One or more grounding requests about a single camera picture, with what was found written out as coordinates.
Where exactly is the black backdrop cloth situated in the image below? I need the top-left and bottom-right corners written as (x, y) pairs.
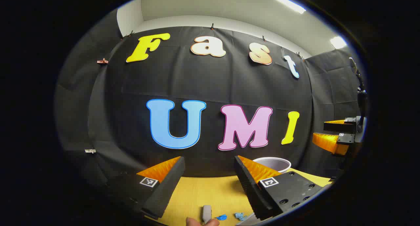
top-left (54, 10), bottom-right (365, 187)

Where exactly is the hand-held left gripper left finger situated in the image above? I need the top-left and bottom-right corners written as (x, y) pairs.
top-left (107, 156), bottom-right (186, 219)

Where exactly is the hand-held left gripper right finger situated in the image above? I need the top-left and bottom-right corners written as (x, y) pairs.
top-left (234, 155), bottom-right (332, 220)

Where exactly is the white ribbed garbage bin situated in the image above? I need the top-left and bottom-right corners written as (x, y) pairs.
top-left (253, 157), bottom-right (292, 173)

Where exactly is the ceiling light panel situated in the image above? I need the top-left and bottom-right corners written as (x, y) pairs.
top-left (329, 36), bottom-right (347, 50)
top-left (272, 0), bottom-right (307, 14)

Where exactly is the wooden desktop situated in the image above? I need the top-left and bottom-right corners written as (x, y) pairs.
top-left (144, 169), bottom-right (333, 226)

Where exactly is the small grey broom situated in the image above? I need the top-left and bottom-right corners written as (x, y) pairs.
top-left (202, 205), bottom-right (212, 224)

